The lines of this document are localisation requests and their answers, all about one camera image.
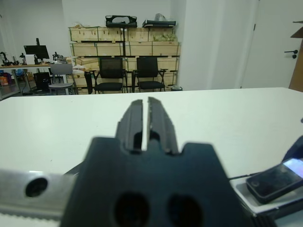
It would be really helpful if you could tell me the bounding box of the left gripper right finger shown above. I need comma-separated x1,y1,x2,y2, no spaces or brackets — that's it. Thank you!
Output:
146,96,180,155

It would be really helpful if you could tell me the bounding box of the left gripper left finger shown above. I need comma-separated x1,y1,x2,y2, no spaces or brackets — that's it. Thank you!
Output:
115,99,144,154

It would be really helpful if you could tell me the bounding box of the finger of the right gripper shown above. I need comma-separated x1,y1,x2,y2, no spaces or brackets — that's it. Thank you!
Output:
283,135,303,164

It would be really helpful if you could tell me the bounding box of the black phone-like camera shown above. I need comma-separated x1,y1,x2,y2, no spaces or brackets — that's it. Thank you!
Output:
245,158,303,204

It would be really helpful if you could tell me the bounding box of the black box with white insert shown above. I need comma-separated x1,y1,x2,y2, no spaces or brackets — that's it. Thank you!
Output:
228,173,303,217

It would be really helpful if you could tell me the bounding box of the colourful printed box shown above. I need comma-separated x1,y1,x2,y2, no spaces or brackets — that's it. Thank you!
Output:
0,72,12,86

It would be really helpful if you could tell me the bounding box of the black mesh office chair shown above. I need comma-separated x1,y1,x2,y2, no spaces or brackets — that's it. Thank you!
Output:
91,57,128,94
132,56,169,93

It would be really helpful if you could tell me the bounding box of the grey chair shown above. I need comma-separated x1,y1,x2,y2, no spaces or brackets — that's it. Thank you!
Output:
48,63,78,95

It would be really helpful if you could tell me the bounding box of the black computer tower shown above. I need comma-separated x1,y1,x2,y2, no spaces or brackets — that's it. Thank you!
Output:
33,72,52,92

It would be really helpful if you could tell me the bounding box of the black bag with white trim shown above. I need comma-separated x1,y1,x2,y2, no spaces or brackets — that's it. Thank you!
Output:
105,15,138,28

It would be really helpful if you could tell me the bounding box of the flat black case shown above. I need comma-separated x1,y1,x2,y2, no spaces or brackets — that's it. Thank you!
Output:
142,19,178,28

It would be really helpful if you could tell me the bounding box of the white door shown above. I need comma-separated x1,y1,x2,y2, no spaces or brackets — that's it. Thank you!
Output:
241,0,303,90

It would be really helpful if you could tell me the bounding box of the black computer monitor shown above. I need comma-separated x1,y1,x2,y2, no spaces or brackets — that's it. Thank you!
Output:
24,44,50,60

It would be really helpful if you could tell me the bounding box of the wooden desk with white legs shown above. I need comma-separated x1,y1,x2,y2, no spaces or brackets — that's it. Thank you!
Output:
0,61,71,100

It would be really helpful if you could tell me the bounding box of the black monitor stand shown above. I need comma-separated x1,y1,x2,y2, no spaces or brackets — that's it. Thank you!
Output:
34,37,41,65

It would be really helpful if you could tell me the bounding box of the black door handle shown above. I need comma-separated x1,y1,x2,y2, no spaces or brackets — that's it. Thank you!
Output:
284,49,299,59

